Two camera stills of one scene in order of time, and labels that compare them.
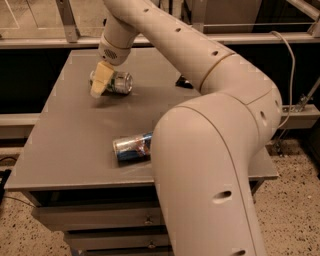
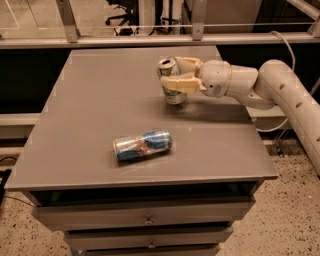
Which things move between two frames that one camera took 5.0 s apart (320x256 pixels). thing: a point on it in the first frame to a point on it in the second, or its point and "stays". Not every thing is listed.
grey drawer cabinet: x=105 y=207 stays
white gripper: x=112 y=53 to x=215 y=78
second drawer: x=118 y=240 stays
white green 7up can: x=121 y=83 to x=167 y=67
